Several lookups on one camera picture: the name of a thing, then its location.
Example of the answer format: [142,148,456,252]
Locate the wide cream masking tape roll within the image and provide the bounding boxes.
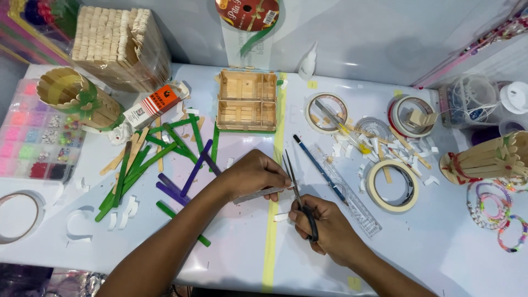
[366,159,420,213]

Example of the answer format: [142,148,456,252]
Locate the white round lid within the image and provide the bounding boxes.
[499,81,528,115]

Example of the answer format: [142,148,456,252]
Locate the pink beaded strand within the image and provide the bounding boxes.
[414,16,528,90]

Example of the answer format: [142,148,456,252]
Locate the blue pencil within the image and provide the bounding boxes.
[292,134,350,206]

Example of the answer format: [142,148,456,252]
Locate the small glued wooden stick piece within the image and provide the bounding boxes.
[405,108,439,129]

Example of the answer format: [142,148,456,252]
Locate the pink bead bracelet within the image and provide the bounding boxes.
[479,193,508,221]

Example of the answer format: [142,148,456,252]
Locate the clear protractor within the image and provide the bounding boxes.
[354,117,395,143]

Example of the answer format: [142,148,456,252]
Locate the red ribbon spool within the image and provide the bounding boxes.
[214,0,281,57]

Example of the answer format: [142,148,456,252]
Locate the pile of green craft sticks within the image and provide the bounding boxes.
[94,113,222,248]

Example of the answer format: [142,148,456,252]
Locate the multicolour bead bracelet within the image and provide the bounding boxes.
[497,214,528,253]

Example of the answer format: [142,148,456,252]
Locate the purple bead jar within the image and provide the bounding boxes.
[470,119,527,146]

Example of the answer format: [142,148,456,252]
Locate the clear tape roll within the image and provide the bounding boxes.
[0,191,44,245]

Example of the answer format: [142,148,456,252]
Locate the clear plastic container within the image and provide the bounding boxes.
[438,74,502,129]

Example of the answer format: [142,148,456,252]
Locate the white bead bracelet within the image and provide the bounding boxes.
[466,179,515,231]

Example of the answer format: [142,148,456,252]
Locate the yellow tape line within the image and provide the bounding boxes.
[262,73,288,294]

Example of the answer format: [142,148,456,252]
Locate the purple craft stick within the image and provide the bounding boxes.
[158,172,191,204]
[180,139,214,198]
[202,150,224,177]
[155,181,188,207]

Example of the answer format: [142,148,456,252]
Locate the clear plastic ruler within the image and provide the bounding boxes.
[307,143,383,239]

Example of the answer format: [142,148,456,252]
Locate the thin cream tape roll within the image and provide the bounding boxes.
[304,92,350,135]

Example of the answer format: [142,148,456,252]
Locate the person's left hand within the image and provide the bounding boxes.
[223,149,292,203]

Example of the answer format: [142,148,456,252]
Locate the shiny plastic bag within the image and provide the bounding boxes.
[0,263,109,297]

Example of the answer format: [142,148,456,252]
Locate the black handled scissors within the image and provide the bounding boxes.
[282,149,319,243]

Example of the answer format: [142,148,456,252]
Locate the stick holder with green ribbon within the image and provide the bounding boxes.
[36,66,125,133]

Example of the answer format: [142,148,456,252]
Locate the white glue bottle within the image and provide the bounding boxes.
[297,41,318,81]

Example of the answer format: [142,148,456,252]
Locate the heap of colourful craft supplies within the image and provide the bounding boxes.
[0,0,80,67]

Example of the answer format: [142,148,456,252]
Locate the wooden stick compartment box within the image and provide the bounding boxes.
[215,69,278,133]

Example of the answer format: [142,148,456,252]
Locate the person's right hand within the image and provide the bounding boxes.
[288,195,364,266]

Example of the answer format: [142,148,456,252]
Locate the crumpled white tissue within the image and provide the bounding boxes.
[108,122,133,146]

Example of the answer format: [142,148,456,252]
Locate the red edged tape roll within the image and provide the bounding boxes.
[387,95,438,139]

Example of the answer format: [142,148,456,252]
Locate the clear pen with yellow end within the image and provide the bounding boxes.
[315,98,373,156]

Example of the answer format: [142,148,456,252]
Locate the orange and white carton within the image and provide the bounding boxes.
[122,84,182,131]

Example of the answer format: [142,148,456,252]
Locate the stick holder with red ribbon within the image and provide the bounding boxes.
[439,131,528,185]

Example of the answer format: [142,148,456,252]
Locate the wrapped pack of wooden sticks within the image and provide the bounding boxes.
[71,6,172,94]

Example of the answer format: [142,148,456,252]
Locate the heap of white paper scraps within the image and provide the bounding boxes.
[329,127,441,193]

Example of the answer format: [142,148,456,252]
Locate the clear bead organiser box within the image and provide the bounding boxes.
[0,78,86,183]

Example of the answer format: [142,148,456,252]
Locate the plain wooden craft stick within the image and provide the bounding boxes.
[389,125,432,170]
[112,126,150,194]
[155,117,164,172]
[99,142,129,176]
[376,142,393,185]

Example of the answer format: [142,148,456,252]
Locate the curled white backing strips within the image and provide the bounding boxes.
[65,177,142,244]

